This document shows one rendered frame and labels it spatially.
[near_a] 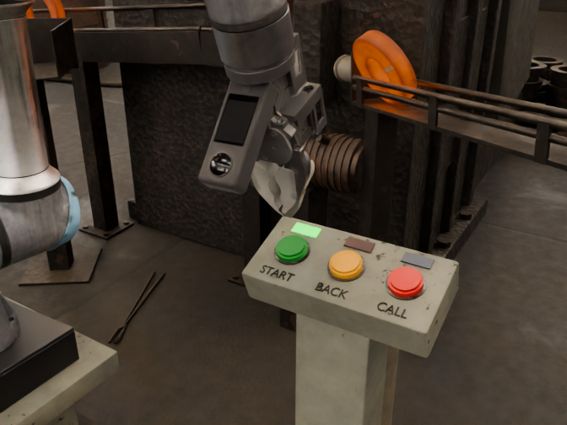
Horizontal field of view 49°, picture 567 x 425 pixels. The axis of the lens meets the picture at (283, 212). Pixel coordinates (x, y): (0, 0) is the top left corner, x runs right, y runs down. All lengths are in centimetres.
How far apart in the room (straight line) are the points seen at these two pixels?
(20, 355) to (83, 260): 99
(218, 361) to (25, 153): 76
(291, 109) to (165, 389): 97
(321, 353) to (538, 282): 127
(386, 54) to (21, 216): 69
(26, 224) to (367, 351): 57
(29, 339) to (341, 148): 72
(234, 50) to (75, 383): 67
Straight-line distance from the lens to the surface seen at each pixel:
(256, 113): 61
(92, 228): 222
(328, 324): 76
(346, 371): 79
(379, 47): 119
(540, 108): 102
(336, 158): 135
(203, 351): 159
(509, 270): 201
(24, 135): 102
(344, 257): 75
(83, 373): 110
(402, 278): 72
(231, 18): 58
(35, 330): 111
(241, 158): 60
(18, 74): 99
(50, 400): 107
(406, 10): 149
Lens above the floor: 99
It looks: 26 degrees down
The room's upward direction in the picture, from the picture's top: straight up
